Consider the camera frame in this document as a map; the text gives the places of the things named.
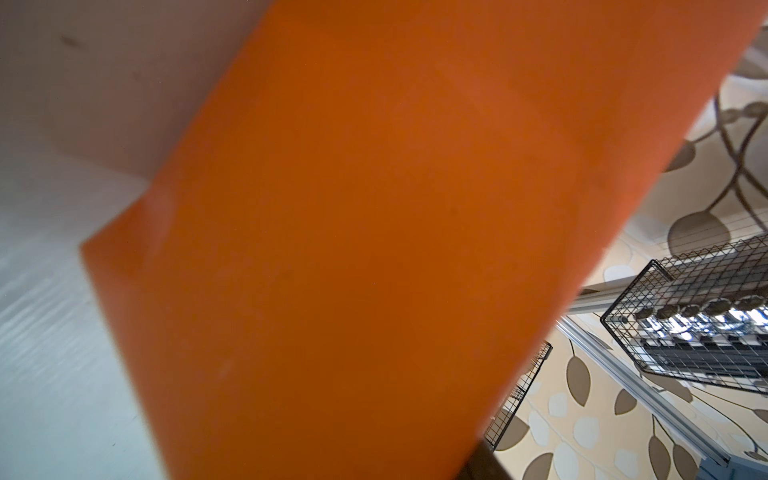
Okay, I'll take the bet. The black wire basket back wall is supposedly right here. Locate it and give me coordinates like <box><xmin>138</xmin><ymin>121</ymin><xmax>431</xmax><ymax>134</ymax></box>
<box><xmin>600</xmin><ymin>234</ymin><xmax>767</xmax><ymax>395</ymax></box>

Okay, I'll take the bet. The black white tool in basket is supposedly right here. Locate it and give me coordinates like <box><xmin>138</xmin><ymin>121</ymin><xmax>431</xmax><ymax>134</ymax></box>
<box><xmin>633</xmin><ymin>294</ymin><xmax>767</xmax><ymax>383</ymax></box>

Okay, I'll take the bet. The black wire basket right wall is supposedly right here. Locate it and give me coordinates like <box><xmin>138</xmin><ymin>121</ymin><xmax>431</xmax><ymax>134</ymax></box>
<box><xmin>485</xmin><ymin>341</ymin><xmax>552</xmax><ymax>451</ymax></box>

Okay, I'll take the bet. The orange wrapping paper sheet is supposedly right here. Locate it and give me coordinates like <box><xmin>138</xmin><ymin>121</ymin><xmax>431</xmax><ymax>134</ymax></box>
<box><xmin>82</xmin><ymin>1</ymin><xmax>767</xmax><ymax>479</ymax></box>

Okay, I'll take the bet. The aluminium frame right post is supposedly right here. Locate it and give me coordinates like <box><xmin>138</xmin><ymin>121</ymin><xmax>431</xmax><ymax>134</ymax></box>
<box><xmin>556</xmin><ymin>278</ymin><xmax>767</xmax><ymax>479</ymax></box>

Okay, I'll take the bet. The black wire basket wall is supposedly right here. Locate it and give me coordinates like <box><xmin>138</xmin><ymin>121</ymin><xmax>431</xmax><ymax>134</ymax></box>
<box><xmin>485</xmin><ymin>341</ymin><xmax>552</xmax><ymax>451</ymax></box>
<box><xmin>600</xmin><ymin>234</ymin><xmax>767</xmax><ymax>395</ymax></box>

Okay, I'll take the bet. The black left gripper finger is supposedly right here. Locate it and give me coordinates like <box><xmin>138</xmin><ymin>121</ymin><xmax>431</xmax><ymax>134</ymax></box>
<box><xmin>455</xmin><ymin>440</ymin><xmax>510</xmax><ymax>480</ymax></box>

